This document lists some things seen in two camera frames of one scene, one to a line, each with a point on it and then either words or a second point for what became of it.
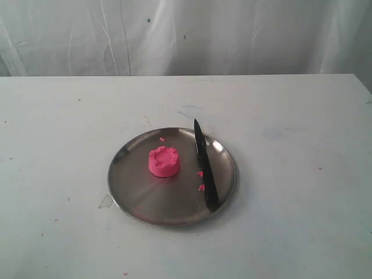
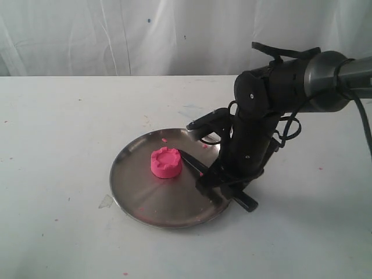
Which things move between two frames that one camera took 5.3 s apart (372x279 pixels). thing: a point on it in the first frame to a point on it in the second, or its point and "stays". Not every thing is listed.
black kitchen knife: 207,176 to 243,199
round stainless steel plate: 178,200 stays
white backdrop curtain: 104,38 stays
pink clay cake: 163,161 stays
